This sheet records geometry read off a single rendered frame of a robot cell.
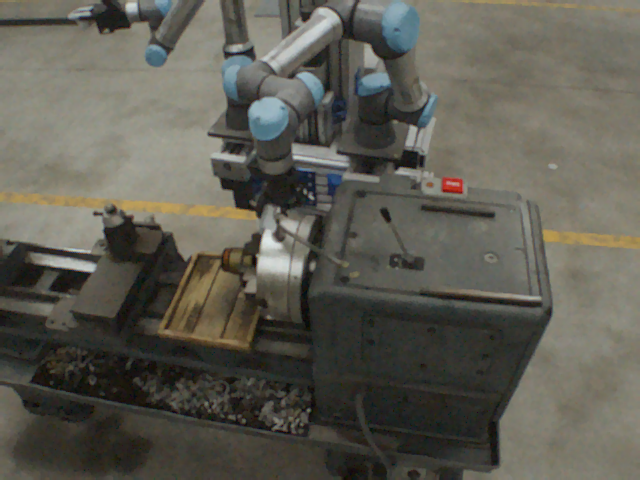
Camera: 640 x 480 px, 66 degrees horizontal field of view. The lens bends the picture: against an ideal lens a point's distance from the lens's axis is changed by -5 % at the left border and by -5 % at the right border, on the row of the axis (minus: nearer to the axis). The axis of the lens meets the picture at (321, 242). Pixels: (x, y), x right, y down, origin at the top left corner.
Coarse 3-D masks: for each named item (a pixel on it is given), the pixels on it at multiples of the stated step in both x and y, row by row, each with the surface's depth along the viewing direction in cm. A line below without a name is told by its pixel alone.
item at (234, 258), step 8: (232, 248) 156; (240, 248) 154; (224, 256) 152; (232, 256) 152; (240, 256) 151; (248, 256) 153; (256, 256) 156; (224, 264) 153; (232, 264) 152; (240, 264) 151; (248, 264) 152; (256, 264) 157; (232, 272) 153
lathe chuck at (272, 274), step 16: (288, 224) 143; (272, 240) 140; (288, 240) 139; (272, 256) 138; (288, 256) 138; (256, 272) 139; (272, 272) 138; (288, 272) 137; (256, 288) 140; (272, 288) 139; (272, 304) 141; (288, 320) 147
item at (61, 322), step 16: (96, 256) 185; (160, 256) 180; (160, 272) 181; (144, 288) 171; (64, 304) 169; (144, 304) 172; (48, 320) 164; (64, 320) 164; (80, 320) 161; (128, 320) 162; (80, 336) 162; (96, 336) 160; (112, 336) 158; (128, 336) 163
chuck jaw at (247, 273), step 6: (240, 270) 150; (246, 270) 150; (252, 270) 150; (240, 276) 151; (246, 276) 148; (252, 276) 148; (246, 282) 147; (252, 282) 146; (246, 288) 144; (252, 288) 144; (246, 294) 144; (252, 294) 143; (246, 300) 146; (252, 300) 145; (258, 300) 142; (264, 300) 142; (264, 306) 144
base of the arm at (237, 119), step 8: (232, 104) 185; (248, 104) 185; (232, 112) 187; (240, 112) 186; (232, 120) 188; (240, 120) 187; (248, 120) 188; (232, 128) 191; (240, 128) 189; (248, 128) 189
